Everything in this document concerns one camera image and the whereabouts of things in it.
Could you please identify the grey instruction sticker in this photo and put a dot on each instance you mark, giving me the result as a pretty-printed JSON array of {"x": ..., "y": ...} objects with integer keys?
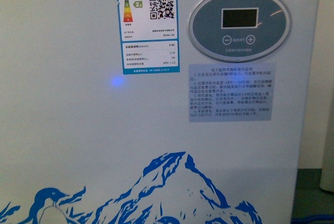
[{"x": 231, "y": 92}]

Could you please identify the white chest freezer blue rim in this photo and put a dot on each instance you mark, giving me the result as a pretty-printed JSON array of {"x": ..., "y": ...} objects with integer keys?
[{"x": 81, "y": 142}]

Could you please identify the blue energy label sticker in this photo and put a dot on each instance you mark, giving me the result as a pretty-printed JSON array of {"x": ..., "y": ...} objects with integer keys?
[{"x": 149, "y": 36}]

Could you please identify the oval temperature control panel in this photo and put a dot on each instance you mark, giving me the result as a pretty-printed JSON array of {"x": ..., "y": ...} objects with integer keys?
[{"x": 238, "y": 31}]

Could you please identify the white curtain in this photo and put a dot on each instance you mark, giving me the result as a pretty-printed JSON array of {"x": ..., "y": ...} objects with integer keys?
[{"x": 326, "y": 24}]

